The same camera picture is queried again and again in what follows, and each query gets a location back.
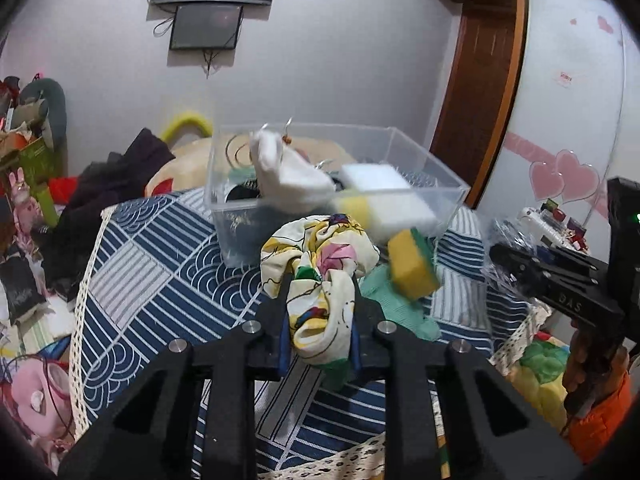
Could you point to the person's right forearm orange sleeve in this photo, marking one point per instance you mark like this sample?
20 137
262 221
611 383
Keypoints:
607 415

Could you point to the brown wooden door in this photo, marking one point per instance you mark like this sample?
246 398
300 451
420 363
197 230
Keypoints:
475 100

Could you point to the yellow curved tube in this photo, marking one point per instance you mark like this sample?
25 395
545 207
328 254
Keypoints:
187 122

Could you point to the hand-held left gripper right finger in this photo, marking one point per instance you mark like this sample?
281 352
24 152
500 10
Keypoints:
356 345

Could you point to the white wardrobe with pink hearts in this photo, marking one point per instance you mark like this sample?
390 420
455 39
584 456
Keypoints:
565 85

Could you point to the grey green plush toy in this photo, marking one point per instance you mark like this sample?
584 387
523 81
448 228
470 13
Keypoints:
47 107

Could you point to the yellow green sponge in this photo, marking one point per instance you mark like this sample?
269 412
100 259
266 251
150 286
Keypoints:
407 265

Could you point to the cream pillow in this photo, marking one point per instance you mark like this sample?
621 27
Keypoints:
182 165

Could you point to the yellow white sponge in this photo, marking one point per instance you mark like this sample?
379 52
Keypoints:
395 212

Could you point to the black clothing pile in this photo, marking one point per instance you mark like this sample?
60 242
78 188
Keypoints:
95 195

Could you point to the green cloth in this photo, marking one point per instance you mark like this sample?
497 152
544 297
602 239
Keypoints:
400 312

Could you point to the yellow white printed cloth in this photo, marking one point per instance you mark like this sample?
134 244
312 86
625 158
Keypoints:
325 270

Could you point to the small black monitor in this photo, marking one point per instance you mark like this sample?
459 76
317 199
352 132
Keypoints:
206 26

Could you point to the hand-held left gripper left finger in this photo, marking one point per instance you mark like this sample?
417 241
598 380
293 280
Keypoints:
283 340

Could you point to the person's right hand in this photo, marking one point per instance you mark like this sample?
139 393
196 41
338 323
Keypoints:
576 365

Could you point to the pink plush toy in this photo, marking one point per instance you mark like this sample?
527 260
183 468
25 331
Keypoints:
35 395

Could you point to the blue patterned tablecloth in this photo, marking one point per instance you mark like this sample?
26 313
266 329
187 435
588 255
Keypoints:
165 280

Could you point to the clear plastic box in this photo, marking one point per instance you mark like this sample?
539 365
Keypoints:
235 185

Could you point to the green cardboard box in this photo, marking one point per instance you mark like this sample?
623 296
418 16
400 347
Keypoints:
40 170

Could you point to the clear plastic bag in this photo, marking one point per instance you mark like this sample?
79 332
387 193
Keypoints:
505 232

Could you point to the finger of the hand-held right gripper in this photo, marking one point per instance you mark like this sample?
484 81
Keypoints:
515 265

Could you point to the white sock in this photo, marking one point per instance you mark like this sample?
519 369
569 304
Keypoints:
285 175

